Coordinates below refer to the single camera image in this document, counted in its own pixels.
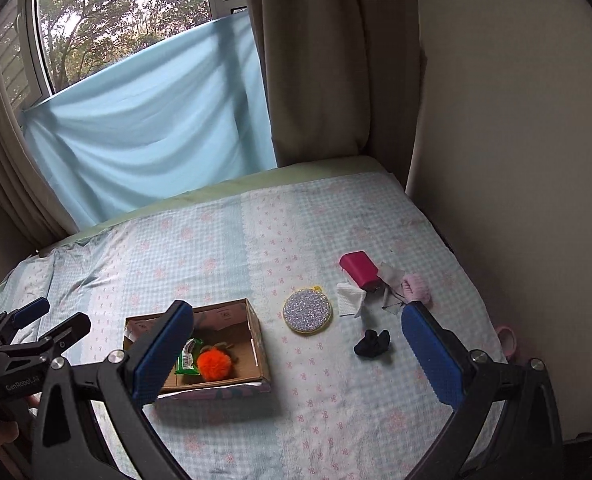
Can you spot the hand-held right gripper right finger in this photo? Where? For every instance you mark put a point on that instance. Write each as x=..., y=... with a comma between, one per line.
x=433, y=355

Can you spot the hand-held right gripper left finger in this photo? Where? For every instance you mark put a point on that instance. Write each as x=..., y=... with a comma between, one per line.
x=163, y=350

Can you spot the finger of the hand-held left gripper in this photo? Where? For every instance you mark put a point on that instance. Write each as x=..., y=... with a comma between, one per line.
x=70, y=327
x=30, y=310

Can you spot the black scrunchie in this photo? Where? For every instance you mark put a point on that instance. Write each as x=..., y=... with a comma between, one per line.
x=373, y=345

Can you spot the pink fluffy scrunchie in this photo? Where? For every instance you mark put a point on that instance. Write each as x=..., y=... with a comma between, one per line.
x=418, y=287

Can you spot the cardboard box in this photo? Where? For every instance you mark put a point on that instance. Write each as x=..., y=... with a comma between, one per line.
x=228, y=316

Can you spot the white textured cloth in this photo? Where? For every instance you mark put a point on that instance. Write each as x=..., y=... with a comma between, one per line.
x=348, y=300

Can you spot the magenta pouch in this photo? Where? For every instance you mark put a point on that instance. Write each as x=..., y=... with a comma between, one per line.
x=358, y=267

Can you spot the round silver glitter pad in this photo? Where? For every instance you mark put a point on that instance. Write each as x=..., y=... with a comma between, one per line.
x=307, y=310

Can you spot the person's left hand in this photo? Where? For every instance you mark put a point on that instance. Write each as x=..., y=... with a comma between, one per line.
x=3, y=430

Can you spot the green snack packet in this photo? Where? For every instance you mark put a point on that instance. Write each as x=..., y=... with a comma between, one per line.
x=185, y=360

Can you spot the orange pompom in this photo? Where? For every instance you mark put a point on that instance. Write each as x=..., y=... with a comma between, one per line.
x=213, y=365

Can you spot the pink slipper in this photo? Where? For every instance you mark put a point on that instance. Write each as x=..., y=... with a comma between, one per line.
x=507, y=340

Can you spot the beige curtain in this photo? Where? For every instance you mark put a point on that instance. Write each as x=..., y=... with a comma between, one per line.
x=5, y=175
x=316, y=60

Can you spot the checked floral bed sheet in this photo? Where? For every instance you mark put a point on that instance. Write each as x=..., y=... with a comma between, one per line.
x=276, y=240

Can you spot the pale green mattress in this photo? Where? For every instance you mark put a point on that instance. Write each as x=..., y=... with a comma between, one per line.
x=225, y=180

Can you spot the light blue hanging cloth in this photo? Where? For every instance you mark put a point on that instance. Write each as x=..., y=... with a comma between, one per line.
x=150, y=135

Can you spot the window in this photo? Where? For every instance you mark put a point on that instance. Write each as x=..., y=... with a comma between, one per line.
x=125, y=10

